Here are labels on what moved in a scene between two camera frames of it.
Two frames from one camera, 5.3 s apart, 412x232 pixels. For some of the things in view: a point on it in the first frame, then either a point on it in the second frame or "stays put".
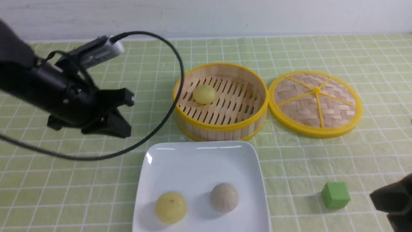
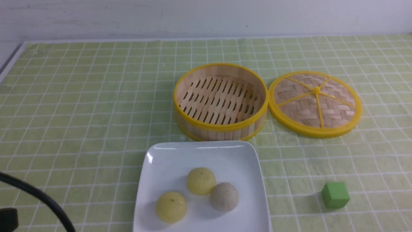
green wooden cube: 335,195 stays put
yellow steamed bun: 204,94 to 201,181
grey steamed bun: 223,198 stays put
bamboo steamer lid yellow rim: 315,103 stays put
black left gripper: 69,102 to 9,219
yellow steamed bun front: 171,207 stays put
